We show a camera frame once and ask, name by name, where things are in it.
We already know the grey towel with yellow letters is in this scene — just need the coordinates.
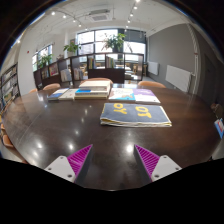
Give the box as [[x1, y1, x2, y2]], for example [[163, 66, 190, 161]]
[[99, 102, 173, 128]]

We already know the purple and white book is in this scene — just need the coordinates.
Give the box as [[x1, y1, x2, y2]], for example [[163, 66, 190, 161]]
[[132, 88, 161, 105]]

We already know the ceiling air conditioner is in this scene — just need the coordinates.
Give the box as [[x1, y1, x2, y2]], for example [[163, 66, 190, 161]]
[[87, 8, 111, 23]]

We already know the medium potted plant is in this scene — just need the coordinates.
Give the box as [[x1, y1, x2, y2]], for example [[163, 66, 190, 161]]
[[62, 41, 82, 58]]

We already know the small potted plant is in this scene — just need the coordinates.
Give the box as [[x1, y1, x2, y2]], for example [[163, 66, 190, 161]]
[[37, 53, 54, 70]]

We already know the group of orange chairs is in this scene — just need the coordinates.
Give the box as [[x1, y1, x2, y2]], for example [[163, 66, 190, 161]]
[[0, 77, 167, 151]]

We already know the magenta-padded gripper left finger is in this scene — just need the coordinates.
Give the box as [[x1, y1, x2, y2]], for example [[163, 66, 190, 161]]
[[44, 143, 94, 185]]

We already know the flat tan book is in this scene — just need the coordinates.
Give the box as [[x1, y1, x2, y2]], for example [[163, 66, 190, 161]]
[[74, 95, 109, 101]]

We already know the large potted plant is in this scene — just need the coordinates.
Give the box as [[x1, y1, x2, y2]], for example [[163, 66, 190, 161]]
[[102, 32, 128, 54]]

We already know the blue and white book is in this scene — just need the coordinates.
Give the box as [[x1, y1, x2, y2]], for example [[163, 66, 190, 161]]
[[74, 87, 111, 98]]

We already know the dark blue book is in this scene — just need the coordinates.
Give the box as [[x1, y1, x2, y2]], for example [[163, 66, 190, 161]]
[[47, 88, 69, 101]]

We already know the small white radiator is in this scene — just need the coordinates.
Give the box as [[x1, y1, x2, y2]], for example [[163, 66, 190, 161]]
[[147, 60, 160, 76]]

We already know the wall bookshelf unit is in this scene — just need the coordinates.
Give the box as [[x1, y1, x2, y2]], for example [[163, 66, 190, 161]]
[[0, 62, 21, 112]]

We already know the large white radiator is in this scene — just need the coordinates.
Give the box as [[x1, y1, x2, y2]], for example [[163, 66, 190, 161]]
[[165, 64, 193, 93]]

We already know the dark open shelf unit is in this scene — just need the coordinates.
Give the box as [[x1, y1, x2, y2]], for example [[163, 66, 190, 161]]
[[33, 52, 145, 90]]

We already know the group of ceiling spotlights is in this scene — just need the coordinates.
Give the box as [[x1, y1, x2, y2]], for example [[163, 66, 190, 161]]
[[15, 0, 141, 45]]

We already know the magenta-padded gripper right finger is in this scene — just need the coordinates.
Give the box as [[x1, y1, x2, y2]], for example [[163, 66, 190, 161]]
[[133, 144, 183, 186]]

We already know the colourful illustrated book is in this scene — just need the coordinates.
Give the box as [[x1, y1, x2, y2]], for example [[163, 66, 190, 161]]
[[108, 87, 136, 102]]

